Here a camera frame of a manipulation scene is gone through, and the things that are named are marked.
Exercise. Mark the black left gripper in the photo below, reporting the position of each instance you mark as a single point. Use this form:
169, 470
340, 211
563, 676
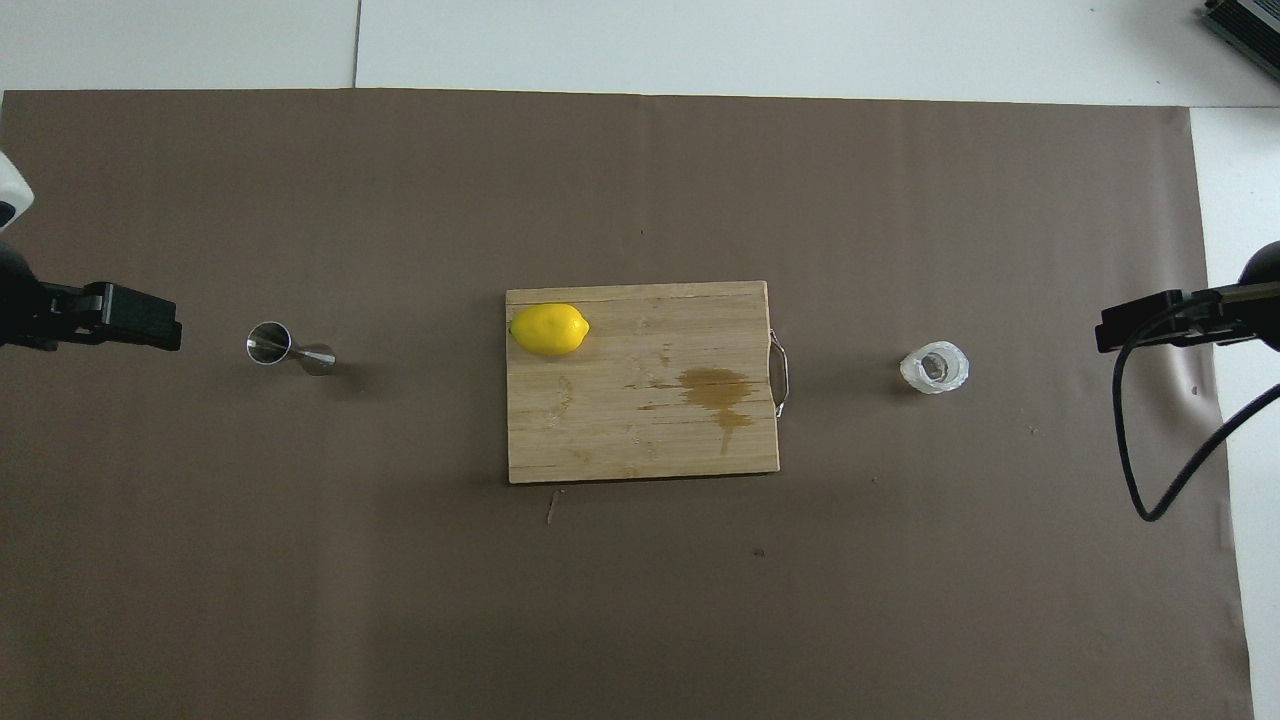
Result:
18, 300

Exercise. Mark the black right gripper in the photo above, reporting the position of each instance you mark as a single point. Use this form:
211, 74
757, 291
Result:
1265, 300

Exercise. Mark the steel double jigger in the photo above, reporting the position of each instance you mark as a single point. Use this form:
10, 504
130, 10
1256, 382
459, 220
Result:
268, 343

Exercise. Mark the black ribbed electronic device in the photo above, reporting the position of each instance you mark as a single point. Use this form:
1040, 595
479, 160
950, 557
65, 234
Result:
1250, 30

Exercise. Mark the brown paper table mat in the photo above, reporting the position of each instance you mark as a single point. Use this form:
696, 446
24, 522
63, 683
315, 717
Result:
400, 600

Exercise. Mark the yellow lemon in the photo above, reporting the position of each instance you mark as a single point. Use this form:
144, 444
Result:
548, 330

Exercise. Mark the small wooden splinter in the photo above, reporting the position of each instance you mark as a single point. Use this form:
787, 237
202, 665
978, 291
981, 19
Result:
555, 505

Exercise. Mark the wooden cutting board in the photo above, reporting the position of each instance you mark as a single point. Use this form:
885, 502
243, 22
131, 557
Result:
620, 420

